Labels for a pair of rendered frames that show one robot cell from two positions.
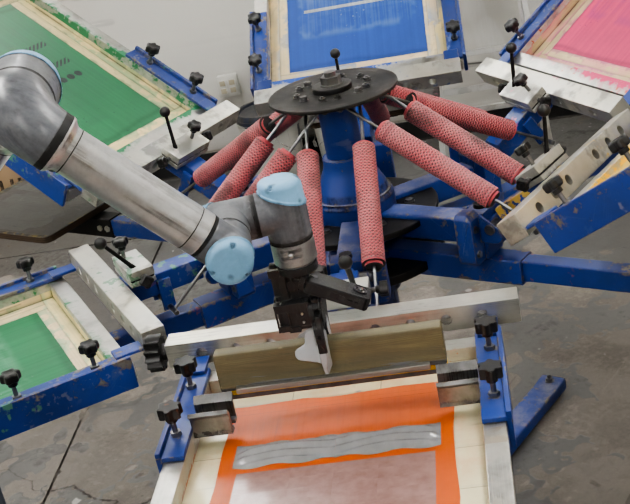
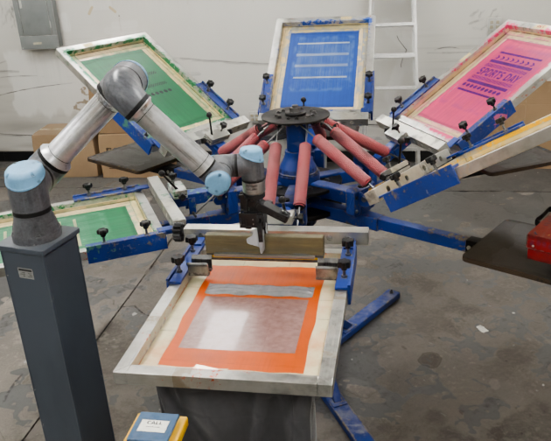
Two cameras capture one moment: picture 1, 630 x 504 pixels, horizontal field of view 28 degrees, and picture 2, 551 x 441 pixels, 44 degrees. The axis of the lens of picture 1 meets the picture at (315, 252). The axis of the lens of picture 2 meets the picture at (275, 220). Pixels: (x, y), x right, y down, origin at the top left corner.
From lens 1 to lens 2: 0.18 m
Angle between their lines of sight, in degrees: 2
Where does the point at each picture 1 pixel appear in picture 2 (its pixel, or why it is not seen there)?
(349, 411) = (270, 275)
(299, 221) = (258, 171)
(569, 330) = (408, 269)
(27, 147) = (122, 107)
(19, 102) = (122, 83)
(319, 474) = (247, 302)
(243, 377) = (219, 248)
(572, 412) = (400, 310)
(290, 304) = (247, 213)
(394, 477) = (284, 309)
